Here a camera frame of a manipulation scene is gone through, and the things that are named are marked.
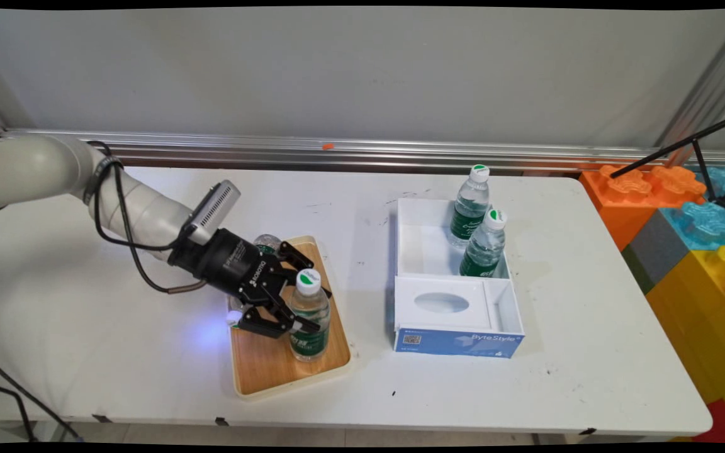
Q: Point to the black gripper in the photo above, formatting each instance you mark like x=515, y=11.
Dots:
x=230, y=264

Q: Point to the water bottle with green label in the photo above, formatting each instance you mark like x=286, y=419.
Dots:
x=483, y=248
x=267, y=241
x=471, y=207
x=309, y=308

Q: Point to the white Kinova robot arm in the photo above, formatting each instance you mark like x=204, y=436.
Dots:
x=35, y=170

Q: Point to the bamboo tray with cream rim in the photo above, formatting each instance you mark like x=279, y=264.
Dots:
x=262, y=365

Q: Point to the white and blue cardboard box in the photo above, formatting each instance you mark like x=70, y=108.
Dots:
x=457, y=314

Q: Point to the orange giant toy brick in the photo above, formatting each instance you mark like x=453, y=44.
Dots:
x=627, y=195

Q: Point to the grey giant toy brick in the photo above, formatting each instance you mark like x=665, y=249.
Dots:
x=655, y=251

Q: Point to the yellow giant toy brick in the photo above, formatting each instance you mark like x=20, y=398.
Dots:
x=702, y=327

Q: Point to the light blue giant toy brick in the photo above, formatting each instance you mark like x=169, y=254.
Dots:
x=702, y=226
x=724, y=179

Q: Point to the black tripod stand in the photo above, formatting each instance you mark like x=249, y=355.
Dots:
x=702, y=160

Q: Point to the red giant toy brick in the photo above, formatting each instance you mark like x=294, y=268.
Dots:
x=724, y=425

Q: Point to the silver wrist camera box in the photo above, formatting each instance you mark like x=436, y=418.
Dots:
x=214, y=207

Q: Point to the aluminium rail along wall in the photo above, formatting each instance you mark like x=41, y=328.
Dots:
x=463, y=154

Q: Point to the aluminium frame post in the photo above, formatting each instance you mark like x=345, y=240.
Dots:
x=708, y=88

